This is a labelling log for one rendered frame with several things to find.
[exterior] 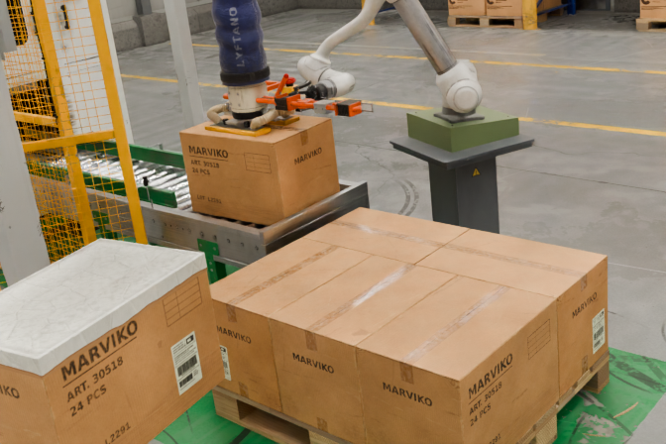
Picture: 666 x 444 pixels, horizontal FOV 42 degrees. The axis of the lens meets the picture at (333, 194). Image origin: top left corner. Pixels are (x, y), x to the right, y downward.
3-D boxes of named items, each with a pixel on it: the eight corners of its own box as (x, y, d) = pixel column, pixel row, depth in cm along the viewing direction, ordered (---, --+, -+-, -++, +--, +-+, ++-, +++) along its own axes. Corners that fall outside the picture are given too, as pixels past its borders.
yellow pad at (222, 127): (204, 130, 401) (202, 119, 399) (220, 124, 407) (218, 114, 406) (255, 137, 379) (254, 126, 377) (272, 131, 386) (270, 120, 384)
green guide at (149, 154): (72, 148, 555) (69, 134, 552) (86, 143, 562) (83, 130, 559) (242, 180, 452) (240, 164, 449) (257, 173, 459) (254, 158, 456)
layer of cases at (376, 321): (211, 383, 343) (194, 292, 330) (368, 284, 411) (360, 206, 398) (467, 493, 266) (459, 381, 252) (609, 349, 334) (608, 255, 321)
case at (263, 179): (192, 211, 416) (178, 131, 403) (249, 184, 445) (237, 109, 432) (286, 229, 380) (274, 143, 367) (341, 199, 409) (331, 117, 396)
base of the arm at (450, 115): (461, 110, 421) (461, 98, 420) (486, 119, 402) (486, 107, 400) (428, 114, 415) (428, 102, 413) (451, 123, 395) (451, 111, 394)
